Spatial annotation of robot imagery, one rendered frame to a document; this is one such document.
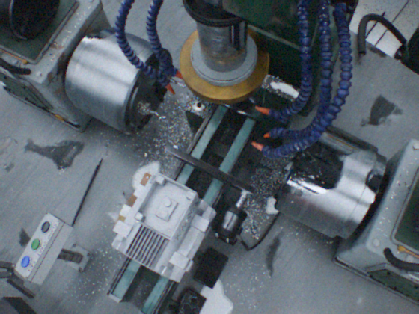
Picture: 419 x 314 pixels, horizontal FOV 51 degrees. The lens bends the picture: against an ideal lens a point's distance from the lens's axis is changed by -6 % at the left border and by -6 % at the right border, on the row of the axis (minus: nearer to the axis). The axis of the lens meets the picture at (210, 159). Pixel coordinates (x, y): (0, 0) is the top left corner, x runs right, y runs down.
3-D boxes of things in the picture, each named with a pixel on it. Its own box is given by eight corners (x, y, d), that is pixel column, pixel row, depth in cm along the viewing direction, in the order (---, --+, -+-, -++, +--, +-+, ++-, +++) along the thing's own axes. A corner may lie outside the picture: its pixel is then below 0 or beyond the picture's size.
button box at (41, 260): (60, 217, 117) (46, 209, 113) (75, 227, 113) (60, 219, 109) (28, 274, 113) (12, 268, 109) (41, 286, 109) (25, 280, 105)
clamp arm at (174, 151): (257, 188, 117) (170, 144, 122) (258, 185, 114) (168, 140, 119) (251, 200, 116) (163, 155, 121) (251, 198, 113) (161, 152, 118)
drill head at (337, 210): (281, 124, 131) (291, 86, 107) (411, 188, 123) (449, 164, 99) (241, 201, 125) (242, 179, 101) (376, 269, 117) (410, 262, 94)
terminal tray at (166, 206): (161, 179, 111) (156, 171, 104) (200, 199, 109) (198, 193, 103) (137, 223, 109) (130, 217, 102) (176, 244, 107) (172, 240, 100)
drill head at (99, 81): (90, 37, 142) (65, -10, 119) (189, 81, 136) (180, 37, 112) (47, 101, 137) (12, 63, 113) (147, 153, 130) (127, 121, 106)
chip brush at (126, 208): (142, 170, 141) (141, 170, 140) (156, 177, 140) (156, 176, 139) (111, 230, 136) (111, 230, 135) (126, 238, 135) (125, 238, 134)
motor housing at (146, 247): (157, 186, 127) (144, 167, 109) (218, 217, 123) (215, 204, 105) (121, 250, 122) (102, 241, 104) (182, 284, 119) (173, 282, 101)
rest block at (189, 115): (196, 107, 146) (193, 91, 134) (215, 116, 145) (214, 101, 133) (187, 122, 144) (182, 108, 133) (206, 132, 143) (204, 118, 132)
